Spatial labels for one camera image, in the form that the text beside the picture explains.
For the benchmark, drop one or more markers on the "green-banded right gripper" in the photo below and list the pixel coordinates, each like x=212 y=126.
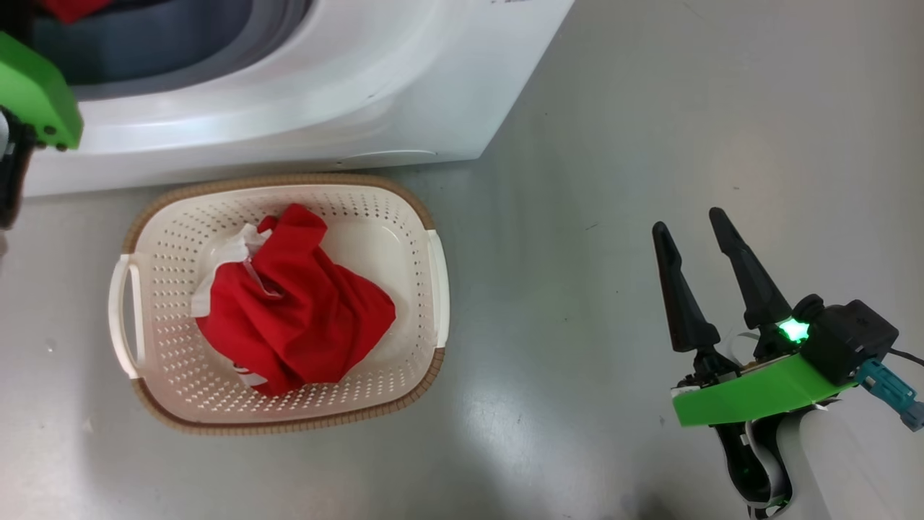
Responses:
x=758 y=393

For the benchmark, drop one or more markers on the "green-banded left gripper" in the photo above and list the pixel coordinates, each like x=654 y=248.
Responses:
x=32 y=87

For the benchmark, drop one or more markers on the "plain red garment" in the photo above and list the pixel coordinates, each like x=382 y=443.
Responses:
x=72 y=9

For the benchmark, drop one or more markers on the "red garment with white trim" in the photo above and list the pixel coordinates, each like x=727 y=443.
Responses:
x=303 y=318

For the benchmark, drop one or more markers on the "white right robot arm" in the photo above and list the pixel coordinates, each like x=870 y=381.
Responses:
x=844 y=469

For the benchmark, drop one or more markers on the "grey rubber door gasket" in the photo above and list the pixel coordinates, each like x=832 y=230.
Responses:
x=166 y=50

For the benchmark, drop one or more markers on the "cream perforated basket brown rim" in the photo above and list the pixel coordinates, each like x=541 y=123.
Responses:
x=173 y=238

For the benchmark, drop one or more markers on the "white front-load washing machine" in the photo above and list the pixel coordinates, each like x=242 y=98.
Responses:
x=325 y=94

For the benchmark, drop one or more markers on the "round drain filter cover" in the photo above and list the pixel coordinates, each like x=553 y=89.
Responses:
x=390 y=157

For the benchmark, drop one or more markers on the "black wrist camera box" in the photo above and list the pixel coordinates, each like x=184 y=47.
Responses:
x=848 y=339

